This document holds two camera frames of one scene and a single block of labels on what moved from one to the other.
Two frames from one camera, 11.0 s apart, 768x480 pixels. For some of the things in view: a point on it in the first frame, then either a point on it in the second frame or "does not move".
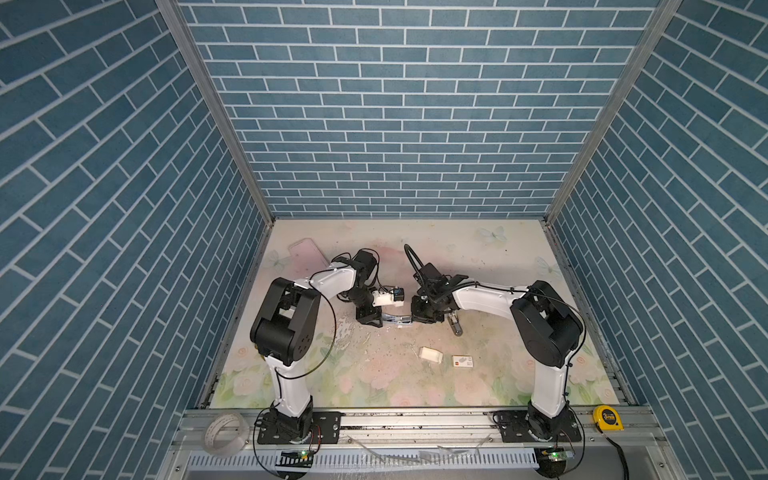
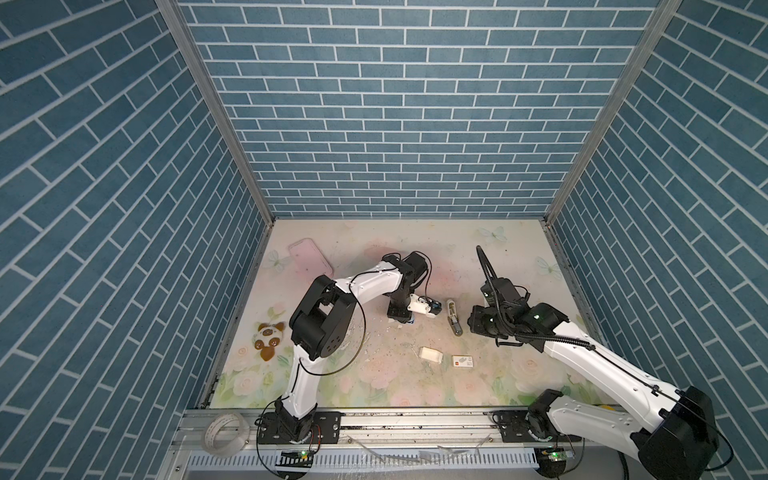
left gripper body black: (363, 301) to (399, 303)
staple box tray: (432, 354) does not move
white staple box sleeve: (464, 361) does not move
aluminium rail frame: (431, 443) does not move
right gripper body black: (425, 310) to (489, 324)
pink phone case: (306, 258) does not move
